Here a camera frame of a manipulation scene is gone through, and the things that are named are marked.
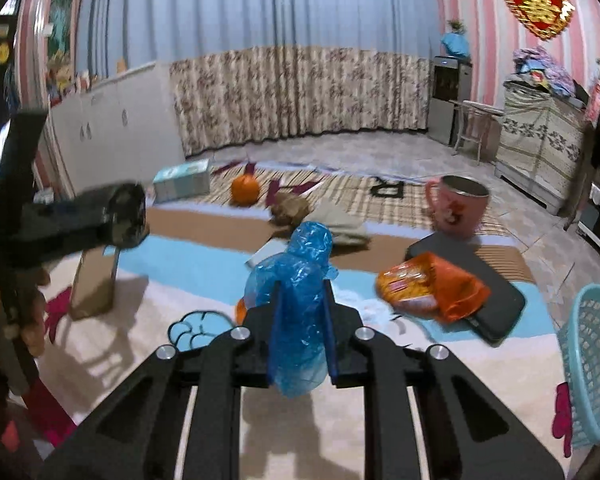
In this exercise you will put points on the small potted plant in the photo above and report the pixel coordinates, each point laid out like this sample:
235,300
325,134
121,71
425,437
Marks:
456,25

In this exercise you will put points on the red heart wall decoration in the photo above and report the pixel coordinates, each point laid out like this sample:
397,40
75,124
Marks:
537,2

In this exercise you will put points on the blue plastic bag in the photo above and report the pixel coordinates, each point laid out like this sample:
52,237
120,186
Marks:
454,44
300,270

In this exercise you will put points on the brown cardboard box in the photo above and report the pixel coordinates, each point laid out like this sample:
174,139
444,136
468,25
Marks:
92,285

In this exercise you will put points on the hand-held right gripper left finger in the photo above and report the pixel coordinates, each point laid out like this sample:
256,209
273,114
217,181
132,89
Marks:
280,325

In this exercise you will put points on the checked woven mat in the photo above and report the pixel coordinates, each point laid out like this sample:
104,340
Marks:
350,195

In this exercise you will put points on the pink mug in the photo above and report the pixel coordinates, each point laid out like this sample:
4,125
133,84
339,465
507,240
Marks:
455,210

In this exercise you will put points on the teal plastic basket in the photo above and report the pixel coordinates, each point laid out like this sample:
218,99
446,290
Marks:
592,360

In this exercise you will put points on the white metal chair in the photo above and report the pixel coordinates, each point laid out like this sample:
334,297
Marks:
475,115

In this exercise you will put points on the blue plastic bag on dispenser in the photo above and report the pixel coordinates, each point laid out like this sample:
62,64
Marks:
454,44

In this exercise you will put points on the orange snack packet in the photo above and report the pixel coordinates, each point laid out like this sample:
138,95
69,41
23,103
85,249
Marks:
415,280

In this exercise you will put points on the grey water dispenser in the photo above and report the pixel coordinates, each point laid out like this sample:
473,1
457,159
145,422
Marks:
447,100

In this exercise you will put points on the cream and blue blanket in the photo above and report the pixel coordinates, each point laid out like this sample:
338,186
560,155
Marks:
190,260

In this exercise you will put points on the pink printed tote bag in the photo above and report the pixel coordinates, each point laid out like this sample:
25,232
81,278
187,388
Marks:
594,102

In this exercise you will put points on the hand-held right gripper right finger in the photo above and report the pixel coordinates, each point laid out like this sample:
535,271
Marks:
331,332

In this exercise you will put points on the colourful wall poster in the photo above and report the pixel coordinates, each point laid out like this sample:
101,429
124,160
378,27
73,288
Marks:
60,25

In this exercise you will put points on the beige face mask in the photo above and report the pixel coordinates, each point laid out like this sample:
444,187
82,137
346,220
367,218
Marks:
342,225

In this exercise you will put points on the orange fruit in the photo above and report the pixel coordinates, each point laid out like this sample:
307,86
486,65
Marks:
245,190

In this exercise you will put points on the blue curtain with floral hem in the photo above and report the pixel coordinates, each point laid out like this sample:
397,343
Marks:
280,60

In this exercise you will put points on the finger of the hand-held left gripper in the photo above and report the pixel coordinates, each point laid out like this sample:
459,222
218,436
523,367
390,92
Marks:
95,220

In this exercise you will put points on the black flat case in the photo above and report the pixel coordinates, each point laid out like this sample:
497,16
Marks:
500,305

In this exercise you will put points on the teal tissue box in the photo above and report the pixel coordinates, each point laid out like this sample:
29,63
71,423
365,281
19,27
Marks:
182,180

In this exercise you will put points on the pile of folded clothes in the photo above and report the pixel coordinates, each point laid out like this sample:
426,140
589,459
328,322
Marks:
545,70

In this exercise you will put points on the white cabinet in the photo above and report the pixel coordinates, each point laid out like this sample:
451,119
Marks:
125,120

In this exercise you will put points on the cloth-covered cabinet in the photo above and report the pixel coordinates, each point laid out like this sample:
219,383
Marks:
540,145

